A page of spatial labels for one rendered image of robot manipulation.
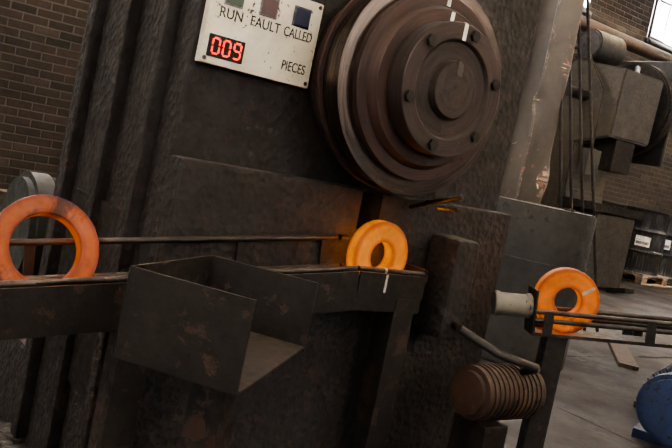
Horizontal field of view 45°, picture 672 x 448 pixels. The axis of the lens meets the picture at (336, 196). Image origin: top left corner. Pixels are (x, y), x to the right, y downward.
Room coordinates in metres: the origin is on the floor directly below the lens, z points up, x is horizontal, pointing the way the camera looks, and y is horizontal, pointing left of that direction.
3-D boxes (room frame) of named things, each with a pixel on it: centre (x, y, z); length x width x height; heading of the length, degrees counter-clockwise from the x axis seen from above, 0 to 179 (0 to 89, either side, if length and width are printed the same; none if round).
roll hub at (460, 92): (1.69, -0.18, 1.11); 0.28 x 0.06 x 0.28; 127
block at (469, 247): (1.92, -0.30, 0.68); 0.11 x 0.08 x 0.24; 37
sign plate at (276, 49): (1.65, 0.21, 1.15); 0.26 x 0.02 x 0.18; 127
